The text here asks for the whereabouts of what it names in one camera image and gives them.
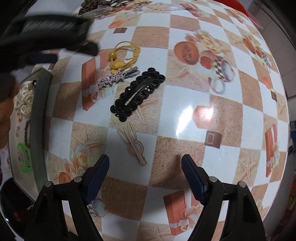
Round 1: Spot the cream polka dot scrunchie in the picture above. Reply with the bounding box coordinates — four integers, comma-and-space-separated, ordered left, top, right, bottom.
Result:
13, 80, 37, 116

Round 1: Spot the yellow hair tie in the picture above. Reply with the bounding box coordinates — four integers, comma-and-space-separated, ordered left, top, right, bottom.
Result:
108, 41, 141, 72

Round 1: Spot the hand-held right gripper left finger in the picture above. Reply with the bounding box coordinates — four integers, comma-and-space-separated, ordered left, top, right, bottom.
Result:
24, 154, 110, 241

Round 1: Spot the leopard print scrunchie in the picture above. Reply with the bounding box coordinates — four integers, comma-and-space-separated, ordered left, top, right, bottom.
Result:
78, 0, 111, 15

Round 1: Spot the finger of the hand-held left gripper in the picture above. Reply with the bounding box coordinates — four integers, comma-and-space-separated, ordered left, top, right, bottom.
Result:
66, 41, 99, 56
21, 53, 58, 69

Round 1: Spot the green translucent bangle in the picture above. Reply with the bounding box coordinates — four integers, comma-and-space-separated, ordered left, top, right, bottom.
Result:
17, 142, 33, 173

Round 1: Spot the brown braided hair tie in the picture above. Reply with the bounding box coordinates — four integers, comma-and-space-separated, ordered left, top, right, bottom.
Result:
23, 120, 33, 149

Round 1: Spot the silver star hair clip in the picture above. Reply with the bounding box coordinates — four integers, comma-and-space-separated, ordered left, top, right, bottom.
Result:
97, 66, 140, 88

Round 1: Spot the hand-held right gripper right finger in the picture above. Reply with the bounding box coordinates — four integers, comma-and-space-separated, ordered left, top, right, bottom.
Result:
181, 154, 266, 241

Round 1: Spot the beige bunny hair clip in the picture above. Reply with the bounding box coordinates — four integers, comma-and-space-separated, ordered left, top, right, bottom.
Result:
117, 122, 147, 166

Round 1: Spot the red plastic stool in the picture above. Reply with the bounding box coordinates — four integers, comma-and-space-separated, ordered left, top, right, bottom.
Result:
239, 0, 264, 29

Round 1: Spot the black beaded snap clip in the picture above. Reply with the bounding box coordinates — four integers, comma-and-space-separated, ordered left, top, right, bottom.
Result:
110, 68, 166, 122

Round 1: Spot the checkered vinyl tablecloth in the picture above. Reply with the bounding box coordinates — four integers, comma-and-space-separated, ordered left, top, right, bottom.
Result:
32, 0, 290, 241

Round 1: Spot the gold chain hair clip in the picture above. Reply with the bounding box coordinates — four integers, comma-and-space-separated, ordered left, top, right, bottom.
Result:
133, 1, 153, 11

